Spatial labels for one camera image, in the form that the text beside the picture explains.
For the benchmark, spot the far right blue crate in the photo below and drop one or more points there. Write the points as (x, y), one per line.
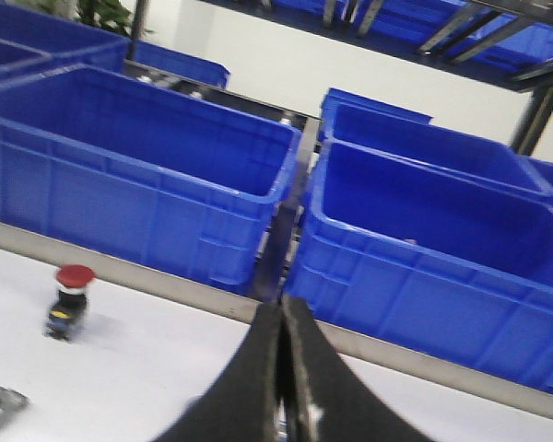
(408, 134)

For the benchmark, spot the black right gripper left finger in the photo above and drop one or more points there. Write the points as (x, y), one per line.
(242, 403)

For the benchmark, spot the blue crates on shelf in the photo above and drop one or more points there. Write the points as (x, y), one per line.
(437, 28)

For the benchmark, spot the centre blue plastic crate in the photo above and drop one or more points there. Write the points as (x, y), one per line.
(142, 173)

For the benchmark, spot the far left blue crate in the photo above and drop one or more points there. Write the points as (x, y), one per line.
(181, 64)

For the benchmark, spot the left blue plastic crate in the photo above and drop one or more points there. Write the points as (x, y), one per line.
(32, 41)

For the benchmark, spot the overhead metal shelf frame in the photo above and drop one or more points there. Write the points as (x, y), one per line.
(467, 64)

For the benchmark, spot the right blue plastic crate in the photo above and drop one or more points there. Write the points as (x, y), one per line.
(429, 261)

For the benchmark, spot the blue plastic crate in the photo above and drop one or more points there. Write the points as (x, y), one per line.
(429, 261)
(142, 173)
(32, 41)

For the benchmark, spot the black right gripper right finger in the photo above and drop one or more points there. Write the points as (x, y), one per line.
(325, 400)

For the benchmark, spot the red emergency stop button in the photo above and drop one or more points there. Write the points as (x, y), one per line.
(66, 315)

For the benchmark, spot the green potted plant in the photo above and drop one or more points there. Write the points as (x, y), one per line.
(112, 16)

